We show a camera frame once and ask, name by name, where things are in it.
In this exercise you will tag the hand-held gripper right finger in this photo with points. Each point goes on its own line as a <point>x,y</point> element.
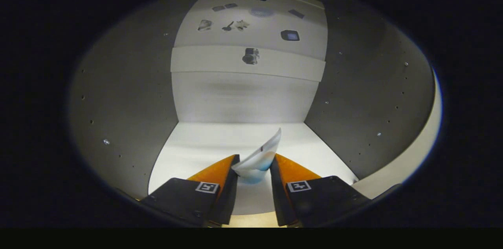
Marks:
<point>279,202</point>

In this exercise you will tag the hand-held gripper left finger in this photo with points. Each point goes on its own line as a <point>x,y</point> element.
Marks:
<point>227,198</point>

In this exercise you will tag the grey cabinet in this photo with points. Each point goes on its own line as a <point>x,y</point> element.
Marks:
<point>243,99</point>

